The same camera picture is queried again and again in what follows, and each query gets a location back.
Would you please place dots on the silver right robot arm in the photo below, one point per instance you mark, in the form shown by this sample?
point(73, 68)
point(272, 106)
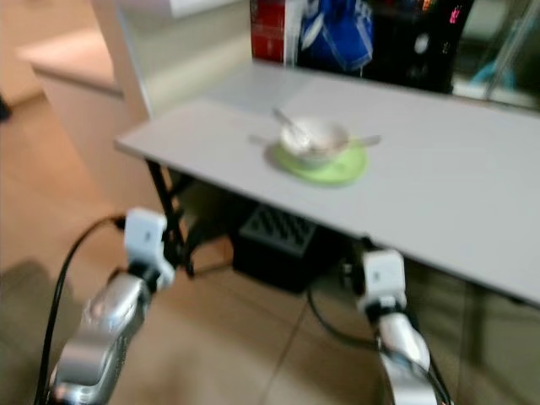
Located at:
point(401, 346)

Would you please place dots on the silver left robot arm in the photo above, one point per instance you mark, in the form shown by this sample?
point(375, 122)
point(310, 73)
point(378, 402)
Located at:
point(105, 329)

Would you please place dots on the black box with patterned top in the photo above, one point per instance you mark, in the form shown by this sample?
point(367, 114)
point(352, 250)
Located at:
point(283, 240)

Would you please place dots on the green plate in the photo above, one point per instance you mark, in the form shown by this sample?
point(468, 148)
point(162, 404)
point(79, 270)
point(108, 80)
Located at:
point(342, 173)

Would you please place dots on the grey table black legs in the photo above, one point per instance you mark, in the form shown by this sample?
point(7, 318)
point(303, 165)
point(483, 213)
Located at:
point(447, 194)

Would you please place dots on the metal spoon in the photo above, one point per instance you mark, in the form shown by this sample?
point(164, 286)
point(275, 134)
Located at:
point(369, 140)

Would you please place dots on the white bowl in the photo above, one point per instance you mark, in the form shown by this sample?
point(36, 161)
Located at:
point(321, 143)

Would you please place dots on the white kitchen counter cabinet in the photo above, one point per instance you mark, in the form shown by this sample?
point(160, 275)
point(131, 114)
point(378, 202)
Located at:
point(84, 110)

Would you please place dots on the tall black appliance red display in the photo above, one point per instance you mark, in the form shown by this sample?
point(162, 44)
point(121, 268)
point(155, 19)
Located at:
point(418, 51)

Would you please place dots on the blue bag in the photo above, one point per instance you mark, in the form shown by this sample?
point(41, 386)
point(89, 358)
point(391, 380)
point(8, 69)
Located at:
point(337, 34)

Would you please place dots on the red box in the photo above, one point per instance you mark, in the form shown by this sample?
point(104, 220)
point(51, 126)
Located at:
point(268, 29)

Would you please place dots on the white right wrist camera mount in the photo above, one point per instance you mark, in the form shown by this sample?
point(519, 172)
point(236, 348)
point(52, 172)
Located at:
point(384, 274)

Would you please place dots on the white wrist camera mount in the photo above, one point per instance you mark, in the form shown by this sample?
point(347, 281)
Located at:
point(384, 274)
point(145, 236)

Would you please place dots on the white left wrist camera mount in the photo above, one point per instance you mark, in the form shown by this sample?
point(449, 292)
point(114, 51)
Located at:
point(145, 236)

